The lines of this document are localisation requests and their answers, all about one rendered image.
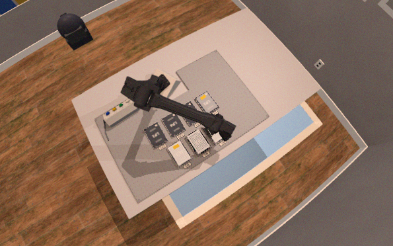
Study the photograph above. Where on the grey operator panel with coloured keys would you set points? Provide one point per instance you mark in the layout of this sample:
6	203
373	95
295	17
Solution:
119	113

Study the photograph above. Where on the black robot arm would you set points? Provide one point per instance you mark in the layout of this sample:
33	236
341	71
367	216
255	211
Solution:
142	90

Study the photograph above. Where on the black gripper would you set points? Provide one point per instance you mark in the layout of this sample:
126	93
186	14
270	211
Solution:
208	132

